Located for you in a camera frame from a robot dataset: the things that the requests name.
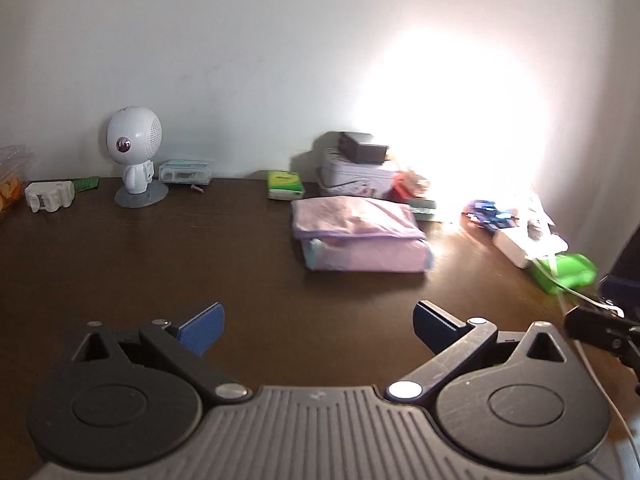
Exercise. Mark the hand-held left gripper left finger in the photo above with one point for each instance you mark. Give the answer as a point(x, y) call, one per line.
point(202, 329)

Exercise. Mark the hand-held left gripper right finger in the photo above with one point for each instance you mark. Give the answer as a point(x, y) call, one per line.
point(431, 327)

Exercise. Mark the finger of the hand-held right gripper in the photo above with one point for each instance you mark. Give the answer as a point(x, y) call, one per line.
point(592, 327)

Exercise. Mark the pink and blue tank top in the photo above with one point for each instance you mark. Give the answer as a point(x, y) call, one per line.
point(360, 235)

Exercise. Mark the black chair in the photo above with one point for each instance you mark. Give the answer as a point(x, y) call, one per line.
point(622, 287)

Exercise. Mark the green plastic bag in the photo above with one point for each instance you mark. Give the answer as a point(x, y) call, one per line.
point(567, 270)

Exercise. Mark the dark green box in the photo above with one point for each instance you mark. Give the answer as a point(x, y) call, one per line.
point(422, 208)

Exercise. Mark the blue toy pieces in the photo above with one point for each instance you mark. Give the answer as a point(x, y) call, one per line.
point(487, 212)

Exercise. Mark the red packet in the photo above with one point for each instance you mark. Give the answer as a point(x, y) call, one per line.
point(406, 186)

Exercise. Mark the clear plastic box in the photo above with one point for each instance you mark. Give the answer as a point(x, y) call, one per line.
point(184, 171)

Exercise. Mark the green tissue pack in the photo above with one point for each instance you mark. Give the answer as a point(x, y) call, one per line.
point(284, 186)

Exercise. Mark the white printed tin box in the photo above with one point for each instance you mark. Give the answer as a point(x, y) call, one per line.
point(350, 177)

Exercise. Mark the small green packet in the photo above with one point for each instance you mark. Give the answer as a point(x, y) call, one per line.
point(86, 184)

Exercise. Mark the small black box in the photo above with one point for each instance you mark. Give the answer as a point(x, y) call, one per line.
point(362, 146)

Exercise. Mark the clear container of orange snacks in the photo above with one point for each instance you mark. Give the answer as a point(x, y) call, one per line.
point(10, 185)

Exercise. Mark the white robot-shaped camera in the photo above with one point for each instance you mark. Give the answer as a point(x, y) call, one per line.
point(132, 142)

